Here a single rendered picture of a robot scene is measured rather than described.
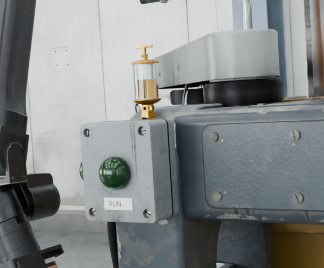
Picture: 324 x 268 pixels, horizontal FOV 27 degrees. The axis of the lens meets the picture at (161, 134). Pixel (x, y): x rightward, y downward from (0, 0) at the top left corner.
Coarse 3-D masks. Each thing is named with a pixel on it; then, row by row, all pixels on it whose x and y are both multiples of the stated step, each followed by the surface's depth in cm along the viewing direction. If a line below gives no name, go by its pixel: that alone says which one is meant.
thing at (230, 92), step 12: (216, 84) 72; (228, 84) 71; (240, 84) 71; (252, 84) 71; (264, 84) 71; (276, 84) 72; (204, 96) 74; (216, 96) 72; (228, 96) 71; (240, 96) 71; (252, 96) 71; (264, 96) 71; (276, 96) 72
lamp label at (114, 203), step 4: (104, 200) 60; (108, 200) 60; (112, 200) 60; (116, 200) 60; (120, 200) 60; (124, 200) 59; (128, 200) 59; (104, 204) 60; (108, 204) 60; (112, 204) 60; (116, 204) 60; (120, 204) 60; (124, 204) 59; (128, 204) 59; (104, 208) 60; (108, 208) 60; (112, 208) 60; (116, 208) 60; (120, 208) 60; (124, 208) 59; (128, 208) 59
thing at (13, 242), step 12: (24, 216) 94; (0, 228) 91; (12, 228) 91; (24, 228) 92; (0, 240) 91; (12, 240) 91; (24, 240) 92; (36, 240) 93; (0, 252) 92; (12, 252) 91; (24, 252) 91; (36, 252) 91; (48, 252) 93; (60, 252) 95; (12, 264) 87
